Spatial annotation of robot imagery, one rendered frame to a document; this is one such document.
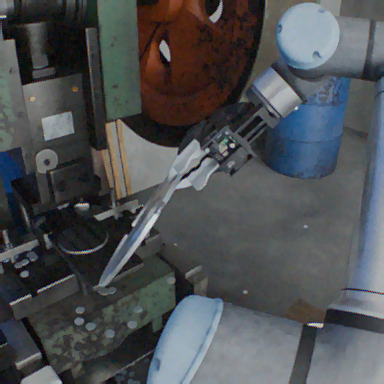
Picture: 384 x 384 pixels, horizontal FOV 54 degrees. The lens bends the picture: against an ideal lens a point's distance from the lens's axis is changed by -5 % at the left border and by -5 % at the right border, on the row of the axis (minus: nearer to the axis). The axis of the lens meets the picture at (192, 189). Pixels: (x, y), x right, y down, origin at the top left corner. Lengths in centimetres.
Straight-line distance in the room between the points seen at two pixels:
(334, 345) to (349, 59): 32
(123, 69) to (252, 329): 68
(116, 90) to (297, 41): 52
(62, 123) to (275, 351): 70
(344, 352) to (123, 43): 74
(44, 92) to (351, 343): 74
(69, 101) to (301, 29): 58
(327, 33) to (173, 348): 37
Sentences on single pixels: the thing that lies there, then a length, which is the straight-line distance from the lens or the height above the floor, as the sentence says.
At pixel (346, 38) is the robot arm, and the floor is 130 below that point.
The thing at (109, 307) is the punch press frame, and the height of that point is 64.
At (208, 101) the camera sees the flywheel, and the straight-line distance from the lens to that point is 96.
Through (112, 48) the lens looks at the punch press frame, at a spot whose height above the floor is 122.
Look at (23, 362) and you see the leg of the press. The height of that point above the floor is 64.
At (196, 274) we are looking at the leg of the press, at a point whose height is 62.
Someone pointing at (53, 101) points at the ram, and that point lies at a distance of 89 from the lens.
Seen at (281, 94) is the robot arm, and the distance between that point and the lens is 59.
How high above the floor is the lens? 136
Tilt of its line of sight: 30 degrees down
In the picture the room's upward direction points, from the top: straight up
